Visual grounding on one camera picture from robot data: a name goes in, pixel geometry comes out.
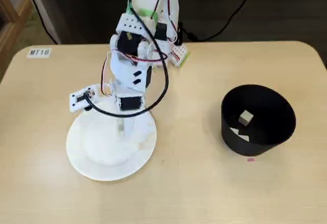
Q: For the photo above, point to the white round plate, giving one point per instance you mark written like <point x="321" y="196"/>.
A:
<point x="102" y="157"/>

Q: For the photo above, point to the white robot arm with base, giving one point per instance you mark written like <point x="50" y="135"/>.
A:
<point x="127" y="25"/>

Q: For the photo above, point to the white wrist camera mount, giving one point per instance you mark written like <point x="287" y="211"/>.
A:
<point x="79" y="101"/>

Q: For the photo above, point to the black round pot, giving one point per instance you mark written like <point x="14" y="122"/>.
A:
<point x="255" y="144"/>

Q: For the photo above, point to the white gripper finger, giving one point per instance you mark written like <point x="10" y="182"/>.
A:
<point x="129" y="126"/>

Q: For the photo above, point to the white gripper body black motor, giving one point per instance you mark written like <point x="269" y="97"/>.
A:
<point x="130" y="103"/>

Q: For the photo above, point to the small pink sticker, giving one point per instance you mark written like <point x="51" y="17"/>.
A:
<point x="250" y="159"/>

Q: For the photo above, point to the white MT18 label sticker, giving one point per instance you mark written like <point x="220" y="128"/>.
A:
<point x="40" y="53"/>

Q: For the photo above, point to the grey metal post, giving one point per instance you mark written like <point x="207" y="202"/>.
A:
<point x="43" y="11"/>

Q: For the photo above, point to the green tape strip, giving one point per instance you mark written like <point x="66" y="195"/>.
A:
<point x="186" y="59"/>

